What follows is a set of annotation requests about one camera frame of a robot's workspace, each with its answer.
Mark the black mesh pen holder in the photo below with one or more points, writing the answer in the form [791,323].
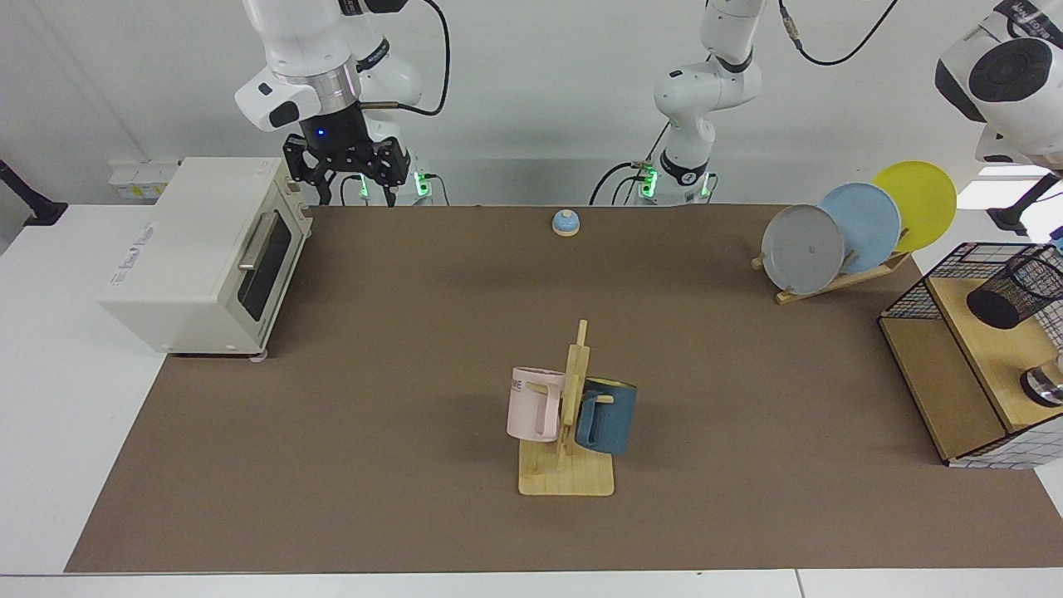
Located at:
[1009,295]

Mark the wooden cup stand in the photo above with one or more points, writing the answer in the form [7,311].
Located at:
[573,477]

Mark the brown table cloth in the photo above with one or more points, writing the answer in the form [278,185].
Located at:
[415,465]

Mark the dark blue cup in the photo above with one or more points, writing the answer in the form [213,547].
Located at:
[614,419]

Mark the grey plate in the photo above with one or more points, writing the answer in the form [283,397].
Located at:
[801,249]

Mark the light blue plate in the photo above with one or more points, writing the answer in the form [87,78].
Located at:
[868,224]

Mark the small blue round bell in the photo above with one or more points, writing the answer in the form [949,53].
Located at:
[565,223]

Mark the pale toaster oven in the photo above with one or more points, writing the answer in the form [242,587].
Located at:
[191,249]

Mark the wooden plate rack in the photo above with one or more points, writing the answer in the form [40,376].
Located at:
[830,285]

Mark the pink cup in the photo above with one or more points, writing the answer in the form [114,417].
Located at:
[527,407]

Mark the yellow plate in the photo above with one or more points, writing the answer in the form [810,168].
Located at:
[926,203]

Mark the black clamp stand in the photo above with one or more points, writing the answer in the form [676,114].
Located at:
[1009,218]
[37,212]

